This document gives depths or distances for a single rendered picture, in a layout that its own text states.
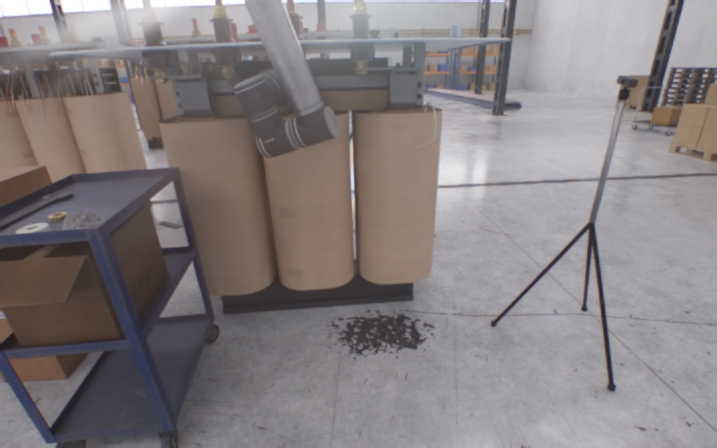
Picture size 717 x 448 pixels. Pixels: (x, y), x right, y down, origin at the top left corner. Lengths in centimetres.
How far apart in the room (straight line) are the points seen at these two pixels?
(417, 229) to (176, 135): 117
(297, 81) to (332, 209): 71
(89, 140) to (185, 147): 220
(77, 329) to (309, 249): 95
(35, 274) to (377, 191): 125
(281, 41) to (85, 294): 92
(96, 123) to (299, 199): 248
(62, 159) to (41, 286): 292
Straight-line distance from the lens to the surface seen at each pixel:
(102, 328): 131
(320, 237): 171
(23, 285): 122
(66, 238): 115
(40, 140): 407
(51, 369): 217
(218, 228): 176
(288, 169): 160
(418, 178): 166
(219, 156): 164
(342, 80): 163
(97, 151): 382
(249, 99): 121
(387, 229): 172
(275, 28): 114
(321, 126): 117
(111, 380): 183
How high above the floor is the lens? 125
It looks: 24 degrees down
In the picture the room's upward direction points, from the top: 2 degrees counter-clockwise
